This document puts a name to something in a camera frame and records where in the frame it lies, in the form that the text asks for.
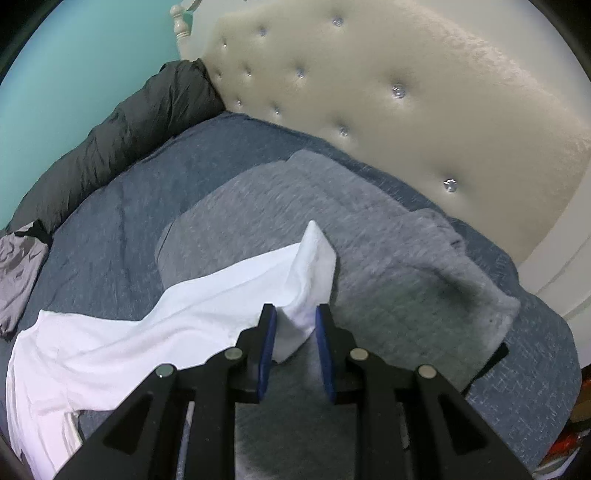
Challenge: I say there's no dark grey rolled duvet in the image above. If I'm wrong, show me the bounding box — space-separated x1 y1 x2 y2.
4 59 227 236

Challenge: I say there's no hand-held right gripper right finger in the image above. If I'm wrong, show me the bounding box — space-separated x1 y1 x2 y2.
315 304 536 480

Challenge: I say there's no blue-grey bed sheet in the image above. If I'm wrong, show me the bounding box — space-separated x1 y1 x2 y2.
0 113 583 480

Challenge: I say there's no cream tufted headboard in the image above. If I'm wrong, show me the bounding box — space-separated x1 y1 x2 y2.
170 0 591 324

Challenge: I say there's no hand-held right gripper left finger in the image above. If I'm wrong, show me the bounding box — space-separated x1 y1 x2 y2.
53 303 278 480

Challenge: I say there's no lilac crumpled garment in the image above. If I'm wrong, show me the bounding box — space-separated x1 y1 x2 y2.
0 222 49 340

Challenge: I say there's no white t-shirt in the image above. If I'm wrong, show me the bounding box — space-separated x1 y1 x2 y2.
6 220 338 480

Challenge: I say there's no grey folded garment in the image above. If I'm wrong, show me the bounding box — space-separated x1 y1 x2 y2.
154 150 522 480

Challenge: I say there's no colourful clutter pile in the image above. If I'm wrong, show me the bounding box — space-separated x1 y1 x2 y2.
538 369 591 478

